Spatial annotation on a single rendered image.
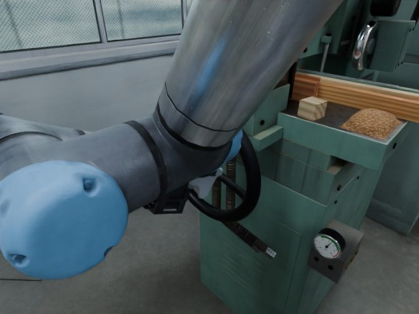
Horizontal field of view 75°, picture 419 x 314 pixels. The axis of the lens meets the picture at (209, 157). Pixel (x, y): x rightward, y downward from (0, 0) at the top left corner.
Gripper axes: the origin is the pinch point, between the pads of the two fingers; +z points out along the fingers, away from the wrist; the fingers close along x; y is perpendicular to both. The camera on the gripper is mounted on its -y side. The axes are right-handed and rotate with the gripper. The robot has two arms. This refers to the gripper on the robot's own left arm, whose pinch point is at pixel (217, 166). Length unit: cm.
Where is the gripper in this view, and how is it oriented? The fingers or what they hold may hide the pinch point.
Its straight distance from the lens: 49.0
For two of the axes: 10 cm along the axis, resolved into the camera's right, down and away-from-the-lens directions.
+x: 6.8, 3.1, -6.6
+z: 6.6, 1.2, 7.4
